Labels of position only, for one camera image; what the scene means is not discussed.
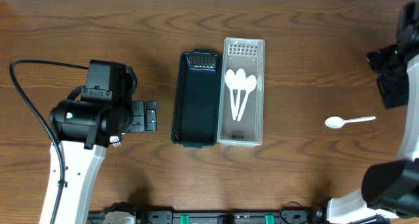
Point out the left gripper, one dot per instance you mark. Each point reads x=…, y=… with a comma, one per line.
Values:
x=144, y=116

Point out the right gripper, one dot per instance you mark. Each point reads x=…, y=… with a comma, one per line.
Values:
x=391, y=80

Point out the white plastic spoon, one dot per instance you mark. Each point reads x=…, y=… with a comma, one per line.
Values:
x=337, y=122
x=249, y=85
x=230, y=80

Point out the white plastic spoon crossing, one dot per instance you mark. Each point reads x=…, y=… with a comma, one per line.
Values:
x=240, y=79

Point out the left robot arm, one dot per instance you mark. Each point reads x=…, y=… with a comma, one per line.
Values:
x=86, y=123

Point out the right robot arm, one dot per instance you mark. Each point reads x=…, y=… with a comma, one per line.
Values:
x=389, y=190

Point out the white plastic fork middle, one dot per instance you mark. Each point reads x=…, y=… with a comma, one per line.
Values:
x=115, y=141

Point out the black plastic basket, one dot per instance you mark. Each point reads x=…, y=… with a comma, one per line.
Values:
x=196, y=109

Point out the clear plastic basket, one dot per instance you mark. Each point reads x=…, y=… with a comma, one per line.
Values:
x=248, y=54

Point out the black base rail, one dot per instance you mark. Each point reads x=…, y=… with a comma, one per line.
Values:
x=126, y=213

